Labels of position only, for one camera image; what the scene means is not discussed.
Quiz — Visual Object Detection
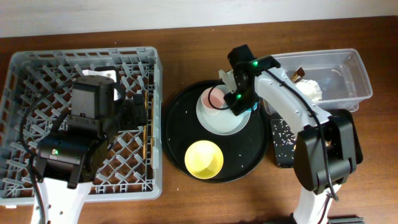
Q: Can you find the wooden chopstick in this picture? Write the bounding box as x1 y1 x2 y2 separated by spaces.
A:
150 99 155 169
142 91 148 161

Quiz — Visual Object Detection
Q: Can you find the pink plastic cup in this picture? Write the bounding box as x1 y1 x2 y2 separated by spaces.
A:
200 87 226 116

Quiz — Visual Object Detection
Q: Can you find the grey round plate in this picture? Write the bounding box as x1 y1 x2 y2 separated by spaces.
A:
196 88 251 136

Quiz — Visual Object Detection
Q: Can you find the brown gold snack wrapper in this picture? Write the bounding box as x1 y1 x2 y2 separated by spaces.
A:
290 67 305 83

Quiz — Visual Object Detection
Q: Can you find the white tissue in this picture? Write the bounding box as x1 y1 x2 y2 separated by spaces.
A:
295 80 322 101

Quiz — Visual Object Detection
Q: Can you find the yellow bowl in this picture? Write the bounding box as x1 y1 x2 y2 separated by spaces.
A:
184 140 224 179

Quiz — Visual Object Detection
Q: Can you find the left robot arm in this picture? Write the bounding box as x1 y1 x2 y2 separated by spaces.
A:
28 67 148 223

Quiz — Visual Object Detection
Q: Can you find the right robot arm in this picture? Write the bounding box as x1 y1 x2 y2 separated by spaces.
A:
220 45 364 223

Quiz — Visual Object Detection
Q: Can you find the grey dishwasher rack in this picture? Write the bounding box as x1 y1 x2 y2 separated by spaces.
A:
1 47 162 206

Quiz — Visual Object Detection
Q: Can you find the black rectangular tray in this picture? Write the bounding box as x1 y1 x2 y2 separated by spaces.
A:
269 108 364 169

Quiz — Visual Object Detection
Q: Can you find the round black tray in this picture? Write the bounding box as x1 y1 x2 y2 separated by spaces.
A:
162 80 271 184

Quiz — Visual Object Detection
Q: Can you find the clear plastic bin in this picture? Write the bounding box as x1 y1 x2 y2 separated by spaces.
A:
273 49 373 113

